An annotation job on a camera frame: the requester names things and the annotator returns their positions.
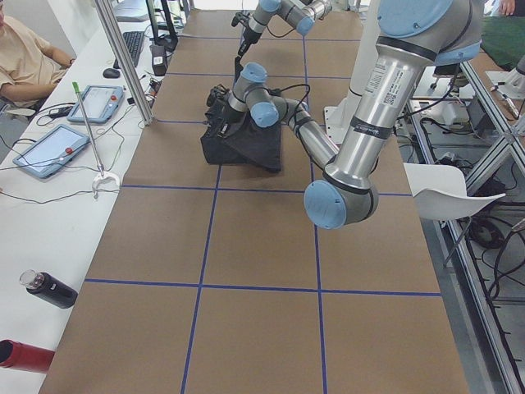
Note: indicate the seated person beige shirt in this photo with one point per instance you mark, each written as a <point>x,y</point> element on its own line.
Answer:
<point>31,67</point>

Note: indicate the black water bottle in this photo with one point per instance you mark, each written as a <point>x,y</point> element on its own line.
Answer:
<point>48,288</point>

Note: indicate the metal reacher grabber tool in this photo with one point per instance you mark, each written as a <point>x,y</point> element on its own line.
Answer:
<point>103,175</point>

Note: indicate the black graphic t-shirt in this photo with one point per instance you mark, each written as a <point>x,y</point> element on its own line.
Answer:
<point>256,139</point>

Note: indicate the white plastic chair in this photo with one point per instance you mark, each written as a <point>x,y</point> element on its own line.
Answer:
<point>440,192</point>

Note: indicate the light blue teach pendant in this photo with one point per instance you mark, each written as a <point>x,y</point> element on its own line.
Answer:
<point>101,102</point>
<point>51,152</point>

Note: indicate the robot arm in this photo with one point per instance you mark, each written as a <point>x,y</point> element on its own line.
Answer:
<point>412,35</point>
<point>298,15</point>

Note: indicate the aluminium frame post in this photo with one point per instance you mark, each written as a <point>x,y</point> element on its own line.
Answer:
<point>119,48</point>

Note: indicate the black keyboard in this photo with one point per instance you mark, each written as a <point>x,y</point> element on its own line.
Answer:
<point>134,41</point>

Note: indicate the red bottle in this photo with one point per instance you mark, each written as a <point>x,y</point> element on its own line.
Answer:
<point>24,357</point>

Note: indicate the black computer mouse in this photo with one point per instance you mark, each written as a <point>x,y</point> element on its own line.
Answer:
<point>111,73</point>

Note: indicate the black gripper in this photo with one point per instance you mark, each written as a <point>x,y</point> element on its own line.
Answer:
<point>247,37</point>
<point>221,116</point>

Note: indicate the brown paper table mat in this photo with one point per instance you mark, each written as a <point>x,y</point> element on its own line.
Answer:
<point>212,279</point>

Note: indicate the dark brown box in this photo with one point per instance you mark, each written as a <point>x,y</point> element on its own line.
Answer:
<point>158,60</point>

